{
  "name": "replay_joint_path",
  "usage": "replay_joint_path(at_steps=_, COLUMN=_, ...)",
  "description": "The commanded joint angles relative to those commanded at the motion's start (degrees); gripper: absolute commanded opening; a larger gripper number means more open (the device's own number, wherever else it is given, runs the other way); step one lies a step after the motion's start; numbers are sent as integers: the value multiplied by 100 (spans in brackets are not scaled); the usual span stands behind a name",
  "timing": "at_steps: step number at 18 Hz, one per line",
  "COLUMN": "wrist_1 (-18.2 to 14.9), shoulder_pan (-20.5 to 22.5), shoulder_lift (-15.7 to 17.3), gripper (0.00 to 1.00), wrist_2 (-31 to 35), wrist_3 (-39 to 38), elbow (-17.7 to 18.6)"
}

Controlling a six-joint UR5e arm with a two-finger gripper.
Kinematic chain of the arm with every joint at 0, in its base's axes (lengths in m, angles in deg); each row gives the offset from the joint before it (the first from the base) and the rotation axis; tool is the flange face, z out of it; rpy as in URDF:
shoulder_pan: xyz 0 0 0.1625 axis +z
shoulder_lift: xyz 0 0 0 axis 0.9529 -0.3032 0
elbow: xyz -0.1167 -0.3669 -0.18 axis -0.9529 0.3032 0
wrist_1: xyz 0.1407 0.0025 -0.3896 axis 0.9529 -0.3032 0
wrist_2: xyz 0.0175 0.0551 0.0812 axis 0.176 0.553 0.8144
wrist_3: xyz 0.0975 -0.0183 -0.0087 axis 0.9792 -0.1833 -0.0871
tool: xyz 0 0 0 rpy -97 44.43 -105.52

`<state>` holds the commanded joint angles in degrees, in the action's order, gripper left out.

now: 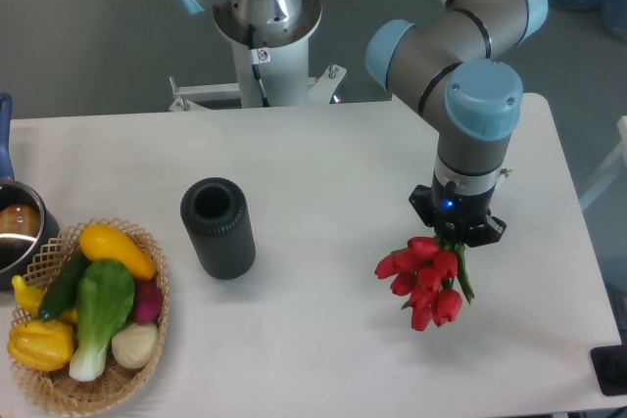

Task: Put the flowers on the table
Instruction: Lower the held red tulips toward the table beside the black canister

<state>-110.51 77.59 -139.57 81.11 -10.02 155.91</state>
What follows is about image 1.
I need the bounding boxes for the yellow bell pepper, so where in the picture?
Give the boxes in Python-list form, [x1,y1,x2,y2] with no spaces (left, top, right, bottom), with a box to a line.
[7,320,74,372]

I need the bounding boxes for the green bok choy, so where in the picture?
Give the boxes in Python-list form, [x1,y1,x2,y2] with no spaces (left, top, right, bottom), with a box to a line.
[69,259,135,382]

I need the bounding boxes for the beige garlic bulb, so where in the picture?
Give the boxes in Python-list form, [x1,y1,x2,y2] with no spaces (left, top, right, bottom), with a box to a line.
[112,323,158,369]

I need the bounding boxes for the red tulip bouquet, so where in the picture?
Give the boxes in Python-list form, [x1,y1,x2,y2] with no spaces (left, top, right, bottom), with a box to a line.
[374,167,513,332]

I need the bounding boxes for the yellow squash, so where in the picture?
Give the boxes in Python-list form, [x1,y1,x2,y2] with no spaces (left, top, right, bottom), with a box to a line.
[78,224,157,281]

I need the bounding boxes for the green cucumber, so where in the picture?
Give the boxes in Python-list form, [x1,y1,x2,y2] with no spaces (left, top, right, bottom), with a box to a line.
[37,250,91,322]

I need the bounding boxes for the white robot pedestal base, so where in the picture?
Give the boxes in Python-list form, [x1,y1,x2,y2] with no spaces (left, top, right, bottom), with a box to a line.
[169,0,347,111]

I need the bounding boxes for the purple radish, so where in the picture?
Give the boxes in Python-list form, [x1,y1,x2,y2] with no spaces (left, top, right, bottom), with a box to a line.
[131,281,164,323]

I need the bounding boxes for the black device at edge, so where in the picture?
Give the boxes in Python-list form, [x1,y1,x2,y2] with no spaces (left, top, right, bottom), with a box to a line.
[590,345,626,396]

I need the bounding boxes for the blue handled saucepan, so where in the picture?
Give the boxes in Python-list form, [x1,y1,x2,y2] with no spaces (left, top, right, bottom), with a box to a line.
[1,93,59,292]

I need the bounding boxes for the woven wicker basket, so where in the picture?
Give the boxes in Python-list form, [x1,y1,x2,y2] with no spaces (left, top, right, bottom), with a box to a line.
[9,218,169,417]

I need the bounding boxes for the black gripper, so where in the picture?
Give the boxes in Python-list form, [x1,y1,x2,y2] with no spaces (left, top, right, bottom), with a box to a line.
[409,177,506,247]

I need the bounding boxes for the small yellow gourd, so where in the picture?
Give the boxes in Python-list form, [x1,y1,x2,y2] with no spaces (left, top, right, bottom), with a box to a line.
[11,275,77,325]

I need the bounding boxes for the dark grey ribbed vase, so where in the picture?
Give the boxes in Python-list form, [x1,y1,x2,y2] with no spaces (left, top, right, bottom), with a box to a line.
[180,177,256,280]

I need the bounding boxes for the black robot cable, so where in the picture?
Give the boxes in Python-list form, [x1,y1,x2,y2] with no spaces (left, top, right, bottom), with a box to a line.
[246,23,271,108]

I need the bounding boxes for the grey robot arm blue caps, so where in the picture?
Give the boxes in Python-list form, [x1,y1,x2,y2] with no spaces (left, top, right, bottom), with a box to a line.
[177,0,548,247]

